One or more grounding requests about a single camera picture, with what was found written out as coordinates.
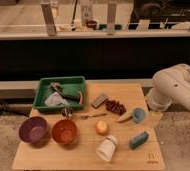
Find teal blue sponge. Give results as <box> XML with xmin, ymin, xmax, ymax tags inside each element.
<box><xmin>129</xmin><ymin>131</ymin><xmax>149</xmax><ymax>149</ymax></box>

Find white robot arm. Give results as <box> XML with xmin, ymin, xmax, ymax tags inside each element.
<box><xmin>143</xmin><ymin>64</ymin><xmax>190</xmax><ymax>128</ymax></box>

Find blue small cup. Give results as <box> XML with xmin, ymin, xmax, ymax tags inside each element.
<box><xmin>132</xmin><ymin>108</ymin><xmax>146</xmax><ymax>124</ymax></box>

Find white plastic cup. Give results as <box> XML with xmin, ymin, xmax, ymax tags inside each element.
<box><xmin>96</xmin><ymin>135</ymin><xmax>118</xmax><ymax>162</ymax></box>

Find yellow banana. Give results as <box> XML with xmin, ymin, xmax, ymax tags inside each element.
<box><xmin>117</xmin><ymin>112</ymin><xmax>132</xmax><ymax>122</ymax></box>

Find wooden board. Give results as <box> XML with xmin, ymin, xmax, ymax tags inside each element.
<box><xmin>12</xmin><ymin>83</ymin><xmax>165</xmax><ymax>171</ymax></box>

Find dark red grape bunch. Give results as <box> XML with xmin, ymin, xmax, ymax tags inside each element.
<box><xmin>105</xmin><ymin>100</ymin><xmax>126</xmax><ymax>116</ymax></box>

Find metal fork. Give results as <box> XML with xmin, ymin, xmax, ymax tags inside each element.
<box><xmin>78</xmin><ymin>113</ymin><xmax>107</xmax><ymax>120</ymax></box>

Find yellow orange fruit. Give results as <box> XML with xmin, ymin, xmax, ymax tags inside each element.
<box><xmin>95</xmin><ymin>120</ymin><xmax>108</xmax><ymax>135</ymax></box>

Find grey rectangular block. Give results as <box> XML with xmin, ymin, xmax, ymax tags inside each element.
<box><xmin>91</xmin><ymin>93</ymin><xmax>108</xmax><ymax>108</ymax></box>

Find orange carrot in tray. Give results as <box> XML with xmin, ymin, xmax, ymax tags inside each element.
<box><xmin>78</xmin><ymin>91</ymin><xmax>84</xmax><ymax>104</ymax></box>

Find small metal clip object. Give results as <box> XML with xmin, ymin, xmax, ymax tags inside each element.
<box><xmin>61</xmin><ymin>107</ymin><xmax>73</xmax><ymax>119</ymax></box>

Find orange bowl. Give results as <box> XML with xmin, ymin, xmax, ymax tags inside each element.
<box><xmin>52</xmin><ymin>119</ymin><xmax>77</xmax><ymax>145</ymax></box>

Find grey cloth in tray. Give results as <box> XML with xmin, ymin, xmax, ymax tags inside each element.
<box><xmin>44</xmin><ymin>92</ymin><xmax>68</xmax><ymax>106</ymax></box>

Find dark tool in tray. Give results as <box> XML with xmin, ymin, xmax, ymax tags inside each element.
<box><xmin>50</xmin><ymin>82</ymin><xmax>80</xmax><ymax>101</ymax></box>

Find green plastic tray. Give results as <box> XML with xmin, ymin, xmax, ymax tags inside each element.
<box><xmin>33</xmin><ymin>76</ymin><xmax>86</xmax><ymax>112</ymax></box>

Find purple bowl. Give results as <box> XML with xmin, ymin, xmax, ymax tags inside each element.
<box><xmin>19</xmin><ymin>116</ymin><xmax>50</xmax><ymax>144</ymax></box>

